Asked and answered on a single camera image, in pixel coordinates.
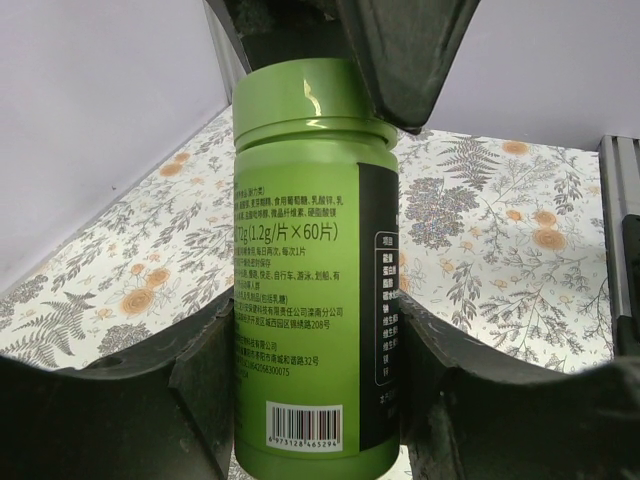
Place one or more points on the floral table mat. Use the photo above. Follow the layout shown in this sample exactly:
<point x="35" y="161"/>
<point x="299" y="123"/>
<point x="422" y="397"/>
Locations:
<point x="503" y="239"/>

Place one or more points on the green pill bottle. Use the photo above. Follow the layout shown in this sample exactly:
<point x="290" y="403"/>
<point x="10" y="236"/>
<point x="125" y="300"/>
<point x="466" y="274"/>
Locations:
<point x="316" y="294"/>

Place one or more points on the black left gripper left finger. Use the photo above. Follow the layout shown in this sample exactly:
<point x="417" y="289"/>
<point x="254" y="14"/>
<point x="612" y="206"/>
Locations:
<point x="159" y="409"/>

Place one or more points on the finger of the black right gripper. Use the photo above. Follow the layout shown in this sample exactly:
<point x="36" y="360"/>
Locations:
<point x="266" y="32"/>
<point x="404" y="50"/>

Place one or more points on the aluminium frame rail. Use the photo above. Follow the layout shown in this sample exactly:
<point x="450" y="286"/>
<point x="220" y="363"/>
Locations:
<point x="619" y="168"/>

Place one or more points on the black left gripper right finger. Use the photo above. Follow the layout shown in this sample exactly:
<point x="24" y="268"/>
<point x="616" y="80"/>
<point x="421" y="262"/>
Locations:
<point x="469" y="411"/>

